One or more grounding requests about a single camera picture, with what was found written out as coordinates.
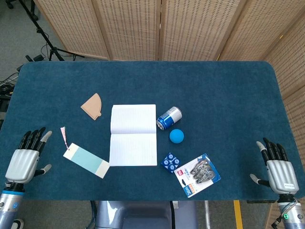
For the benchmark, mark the blue silver drink can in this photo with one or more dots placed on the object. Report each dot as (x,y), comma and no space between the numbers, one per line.
(169,118)

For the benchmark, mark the white table leg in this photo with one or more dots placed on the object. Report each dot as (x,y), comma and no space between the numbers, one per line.
(207,214)

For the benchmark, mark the blue toy building block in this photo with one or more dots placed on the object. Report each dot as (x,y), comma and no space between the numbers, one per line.
(170,162)

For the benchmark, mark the woven folding screen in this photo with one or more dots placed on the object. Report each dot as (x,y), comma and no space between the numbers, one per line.
(133,28)

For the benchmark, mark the teal cream paper bookmark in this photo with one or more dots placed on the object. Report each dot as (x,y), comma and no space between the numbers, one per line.
(85,161)

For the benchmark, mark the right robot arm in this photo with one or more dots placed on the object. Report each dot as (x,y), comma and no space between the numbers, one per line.
(293,214)

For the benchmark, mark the tan leather piece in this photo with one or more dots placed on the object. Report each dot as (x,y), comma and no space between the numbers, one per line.
(93,106)

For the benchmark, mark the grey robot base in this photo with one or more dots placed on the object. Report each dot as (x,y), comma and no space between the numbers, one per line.
(143,214)

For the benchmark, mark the blue carpet table cover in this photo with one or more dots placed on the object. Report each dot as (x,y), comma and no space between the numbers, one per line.
(190,83)

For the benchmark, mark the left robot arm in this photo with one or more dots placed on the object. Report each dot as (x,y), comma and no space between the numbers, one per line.
(9,205)

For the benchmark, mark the blue foam ball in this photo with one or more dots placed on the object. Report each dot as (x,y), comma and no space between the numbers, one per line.
(176,136)

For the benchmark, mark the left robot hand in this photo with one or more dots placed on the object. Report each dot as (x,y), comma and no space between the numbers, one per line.
(22,164)

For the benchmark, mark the black white shoe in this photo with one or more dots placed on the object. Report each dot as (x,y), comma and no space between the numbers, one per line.
(17,224)

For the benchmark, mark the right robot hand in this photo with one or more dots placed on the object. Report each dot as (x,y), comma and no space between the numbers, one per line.
(282,174)

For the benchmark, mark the black tripod stand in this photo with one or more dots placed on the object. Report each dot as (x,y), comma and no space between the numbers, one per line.
(45,39)

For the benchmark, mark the correction tape blister pack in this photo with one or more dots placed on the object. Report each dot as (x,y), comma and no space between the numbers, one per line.
(188,181)

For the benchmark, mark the open lined notebook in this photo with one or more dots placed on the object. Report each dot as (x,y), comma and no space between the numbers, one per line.
(133,143)

